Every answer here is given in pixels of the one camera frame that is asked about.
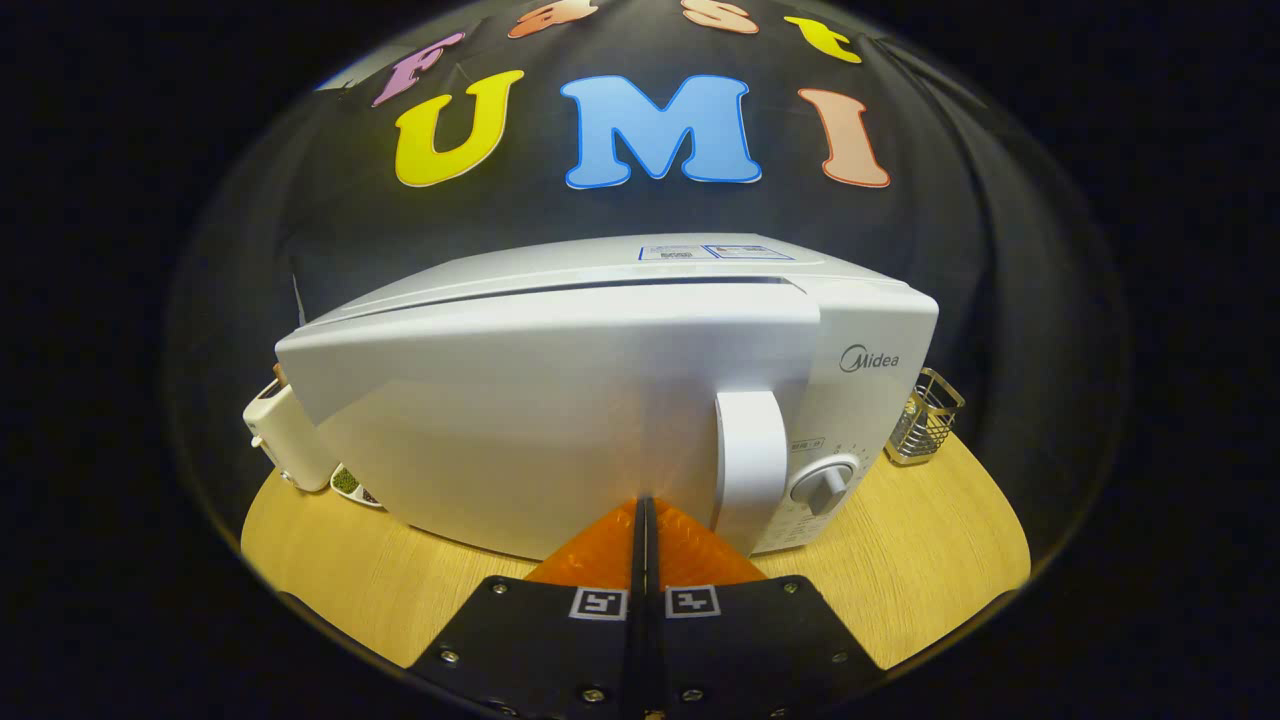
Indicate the cream toaster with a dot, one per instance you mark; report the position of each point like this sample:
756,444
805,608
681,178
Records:
290,440

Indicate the white microwave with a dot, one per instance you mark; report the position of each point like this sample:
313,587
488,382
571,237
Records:
520,420

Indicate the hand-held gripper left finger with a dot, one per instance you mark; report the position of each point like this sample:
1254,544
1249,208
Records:
540,650

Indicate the small dish of green food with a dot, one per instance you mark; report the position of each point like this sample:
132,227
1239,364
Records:
352,485

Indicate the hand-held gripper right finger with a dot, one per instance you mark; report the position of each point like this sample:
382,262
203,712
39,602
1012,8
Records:
750,650

